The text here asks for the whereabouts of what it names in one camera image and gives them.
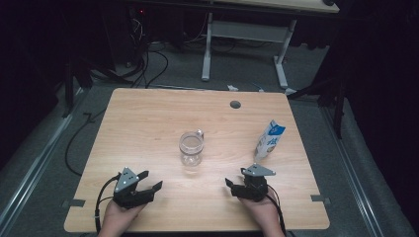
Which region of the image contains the left hand-held gripper black cable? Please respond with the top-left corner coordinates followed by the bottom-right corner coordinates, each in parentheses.
top-left (94, 173), bottom-right (123, 235)

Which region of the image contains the right hand-held gripper black cable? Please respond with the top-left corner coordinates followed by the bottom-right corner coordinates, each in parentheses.
top-left (265, 184), bottom-right (288, 237)

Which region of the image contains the clear glass jar with lid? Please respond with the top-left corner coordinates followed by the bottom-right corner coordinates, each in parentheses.
top-left (178, 128), bottom-right (206, 168)

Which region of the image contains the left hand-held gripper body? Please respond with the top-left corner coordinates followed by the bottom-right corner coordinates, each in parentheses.
top-left (113, 166), bottom-right (156, 209)

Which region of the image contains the bundle of black cables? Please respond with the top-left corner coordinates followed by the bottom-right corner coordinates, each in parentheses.
top-left (129, 18), bottom-right (170, 89)

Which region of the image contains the person's left hand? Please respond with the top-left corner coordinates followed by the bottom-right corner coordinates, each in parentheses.
top-left (98, 198), bottom-right (148, 237)

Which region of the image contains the long black floor cable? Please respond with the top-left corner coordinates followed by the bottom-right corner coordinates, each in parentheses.
top-left (64, 108), bottom-right (108, 177)

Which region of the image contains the white and blue milk pouch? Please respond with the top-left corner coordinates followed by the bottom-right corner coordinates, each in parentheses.
top-left (253, 119), bottom-right (287, 162)

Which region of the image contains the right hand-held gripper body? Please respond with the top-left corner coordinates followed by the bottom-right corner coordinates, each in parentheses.
top-left (240, 163), bottom-right (277, 202)

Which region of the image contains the hand-held gripper black cable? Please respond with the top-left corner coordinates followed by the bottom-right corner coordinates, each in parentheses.
top-left (265, 184), bottom-right (288, 237)
top-left (94, 173), bottom-right (123, 235)

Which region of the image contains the black stand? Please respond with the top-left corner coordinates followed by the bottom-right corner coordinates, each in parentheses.
top-left (286, 65), bottom-right (348, 139)
top-left (61, 58), bottom-right (94, 119)

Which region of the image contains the metal floor rail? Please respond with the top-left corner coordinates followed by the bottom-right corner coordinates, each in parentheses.
top-left (322, 105), bottom-right (386, 237)
top-left (0, 87), bottom-right (87, 231)

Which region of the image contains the person's right hand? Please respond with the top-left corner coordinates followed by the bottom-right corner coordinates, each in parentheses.
top-left (237, 197), bottom-right (286, 237)

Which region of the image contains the dark computer tower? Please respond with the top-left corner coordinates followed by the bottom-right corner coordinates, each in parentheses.
top-left (102, 5), bottom-right (150, 67)

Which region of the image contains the desk with white legs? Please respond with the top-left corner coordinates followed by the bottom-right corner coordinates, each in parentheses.
top-left (201, 0), bottom-right (340, 91)

